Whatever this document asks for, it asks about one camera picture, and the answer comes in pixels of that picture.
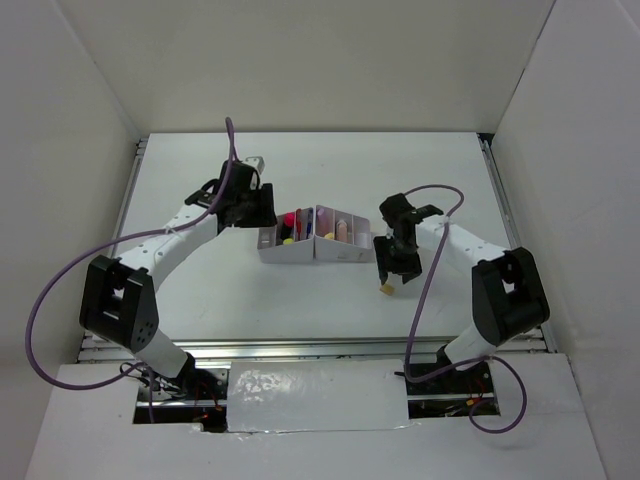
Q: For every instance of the right white divided organizer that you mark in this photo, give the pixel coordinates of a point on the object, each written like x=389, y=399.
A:
x=335, y=251

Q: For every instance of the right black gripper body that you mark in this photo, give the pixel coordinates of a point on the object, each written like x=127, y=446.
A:
x=407, y=258

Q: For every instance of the black pink highlighter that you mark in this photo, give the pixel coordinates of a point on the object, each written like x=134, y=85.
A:
x=288, y=225

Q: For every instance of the red pen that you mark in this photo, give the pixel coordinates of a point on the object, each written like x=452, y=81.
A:
x=299, y=220

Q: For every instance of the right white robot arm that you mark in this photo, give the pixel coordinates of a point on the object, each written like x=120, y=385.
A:
x=507, y=295

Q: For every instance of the left white divided organizer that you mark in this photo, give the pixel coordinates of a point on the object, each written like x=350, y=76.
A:
x=301, y=252

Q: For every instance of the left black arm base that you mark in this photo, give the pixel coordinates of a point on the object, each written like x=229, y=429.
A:
x=162, y=401

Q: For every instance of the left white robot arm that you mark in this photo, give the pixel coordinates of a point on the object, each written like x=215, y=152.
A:
x=119, y=299

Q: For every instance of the clear tape roll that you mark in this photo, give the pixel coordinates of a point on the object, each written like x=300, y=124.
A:
x=363, y=240

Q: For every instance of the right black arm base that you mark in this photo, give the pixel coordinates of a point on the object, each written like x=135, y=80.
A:
x=453, y=394

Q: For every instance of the tan eraser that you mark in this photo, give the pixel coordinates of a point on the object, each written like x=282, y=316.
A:
x=387, y=289

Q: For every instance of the white divided organizer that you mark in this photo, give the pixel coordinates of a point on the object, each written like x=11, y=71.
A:
x=335, y=251
x=301, y=252

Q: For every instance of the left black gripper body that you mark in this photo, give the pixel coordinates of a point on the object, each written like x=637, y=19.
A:
x=249, y=213

